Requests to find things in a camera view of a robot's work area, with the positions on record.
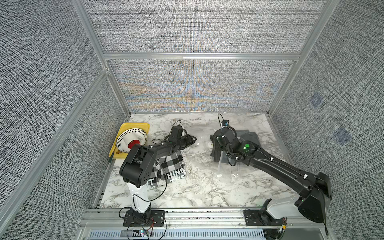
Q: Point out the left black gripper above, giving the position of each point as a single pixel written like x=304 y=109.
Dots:
x=188 y=139

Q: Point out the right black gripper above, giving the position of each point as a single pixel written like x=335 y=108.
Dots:
x=218 y=141

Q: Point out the clear vacuum bag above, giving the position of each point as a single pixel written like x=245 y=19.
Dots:
x=266 y=162

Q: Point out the black white checkered cloth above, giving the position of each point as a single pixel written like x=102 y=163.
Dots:
x=167 y=170

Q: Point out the black shirt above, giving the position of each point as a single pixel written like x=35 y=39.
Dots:
x=246 y=135

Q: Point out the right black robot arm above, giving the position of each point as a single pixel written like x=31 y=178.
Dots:
x=314 y=190

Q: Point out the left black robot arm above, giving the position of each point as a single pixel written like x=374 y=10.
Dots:
x=138 y=166

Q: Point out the yellow tray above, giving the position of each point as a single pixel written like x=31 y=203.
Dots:
x=125 y=126

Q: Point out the green pen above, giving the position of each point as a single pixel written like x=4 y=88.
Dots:
x=111 y=157

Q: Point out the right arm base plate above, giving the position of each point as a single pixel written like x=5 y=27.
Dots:
x=256 y=217

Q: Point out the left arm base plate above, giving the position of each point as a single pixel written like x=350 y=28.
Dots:
x=150 y=218

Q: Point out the aluminium front rail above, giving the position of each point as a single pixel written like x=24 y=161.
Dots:
x=196 y=224

